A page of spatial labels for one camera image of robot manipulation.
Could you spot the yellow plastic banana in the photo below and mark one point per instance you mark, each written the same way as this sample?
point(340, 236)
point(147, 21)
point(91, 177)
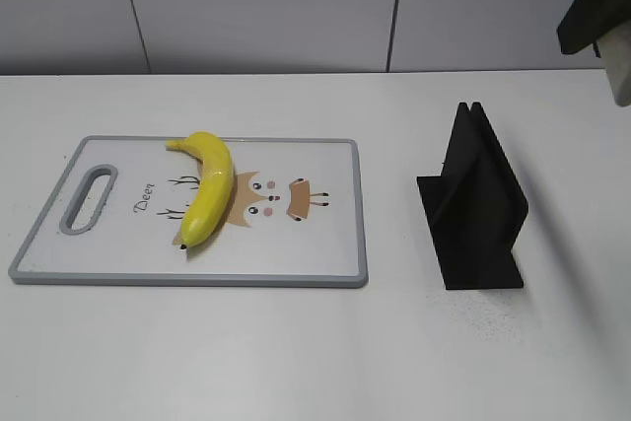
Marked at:
point(214, 190)

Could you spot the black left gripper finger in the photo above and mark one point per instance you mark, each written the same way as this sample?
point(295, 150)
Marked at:
point(588, 20)

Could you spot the black knife stand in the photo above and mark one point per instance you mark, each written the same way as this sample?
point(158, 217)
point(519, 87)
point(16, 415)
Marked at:
point(475, 207)

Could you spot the white deer cutting board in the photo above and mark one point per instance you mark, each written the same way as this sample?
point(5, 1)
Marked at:
point(296, 219)

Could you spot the white handled kitchen knife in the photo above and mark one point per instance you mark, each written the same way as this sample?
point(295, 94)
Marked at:
point(613, 49)

